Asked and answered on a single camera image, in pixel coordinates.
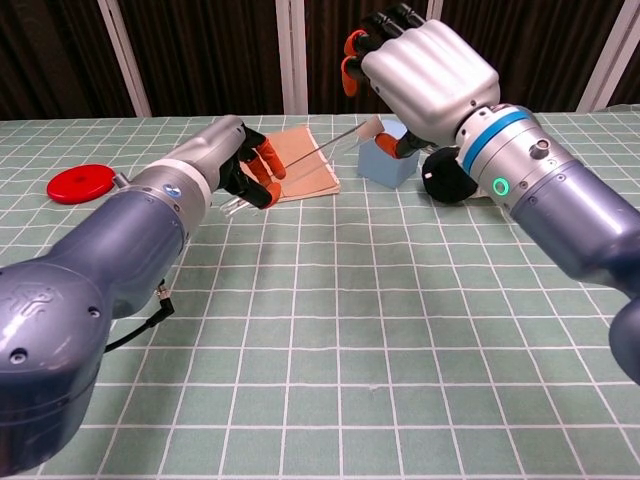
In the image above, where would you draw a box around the brown spiral notebook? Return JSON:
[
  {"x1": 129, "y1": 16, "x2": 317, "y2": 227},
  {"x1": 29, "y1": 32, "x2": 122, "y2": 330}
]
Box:
[{"x1": 239, "y1": 125, "x2": 342, "y2": 204}]

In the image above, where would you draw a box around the red plastic disc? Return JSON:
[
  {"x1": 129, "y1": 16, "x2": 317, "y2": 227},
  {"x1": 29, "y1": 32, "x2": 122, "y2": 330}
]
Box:
[{"x1": 46, "y1": 164, "x2": 118, "y2": 206}]

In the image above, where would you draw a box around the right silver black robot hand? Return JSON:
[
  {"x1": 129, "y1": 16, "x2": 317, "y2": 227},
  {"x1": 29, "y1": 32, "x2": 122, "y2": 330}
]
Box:
[{"x1": 340, "y1": 3, "x2": 501, "y2": 160}]

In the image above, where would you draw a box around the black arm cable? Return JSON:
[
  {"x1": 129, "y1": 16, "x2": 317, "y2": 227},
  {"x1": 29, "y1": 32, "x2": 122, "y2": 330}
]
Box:
[{"x1": 102, "y1": 282, "x2": 176, "y2": 354}]

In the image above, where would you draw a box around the green white grid tablecloth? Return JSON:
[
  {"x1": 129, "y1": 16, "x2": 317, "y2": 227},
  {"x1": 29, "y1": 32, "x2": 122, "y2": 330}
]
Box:
[{"x1": 0, "y1": 112, "x2": 640, "y2": 480}]

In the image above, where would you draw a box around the light blue foam cube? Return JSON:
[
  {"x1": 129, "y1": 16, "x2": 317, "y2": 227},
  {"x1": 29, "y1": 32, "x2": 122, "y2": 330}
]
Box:
[{"x1": 356, "y1": 119, "x2": 421, "y2": 190}]

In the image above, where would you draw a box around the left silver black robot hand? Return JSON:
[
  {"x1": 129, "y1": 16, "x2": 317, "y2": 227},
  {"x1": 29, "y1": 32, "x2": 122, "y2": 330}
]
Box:
[{"x1": 164, "y1": 114, "x2": 287, "y2": 210}]

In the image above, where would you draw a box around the black white plush doll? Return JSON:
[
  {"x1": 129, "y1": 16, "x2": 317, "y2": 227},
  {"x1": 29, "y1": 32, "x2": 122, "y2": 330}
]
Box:
[{"x1": 421, "y1": 148, "x2": 501, "y2": 205}]

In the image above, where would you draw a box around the clear glass tube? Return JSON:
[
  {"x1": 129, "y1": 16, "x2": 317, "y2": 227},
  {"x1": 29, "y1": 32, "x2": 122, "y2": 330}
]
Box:
[{"x1": 219, "y1": 124, "x2": 374, "y2": 217}]

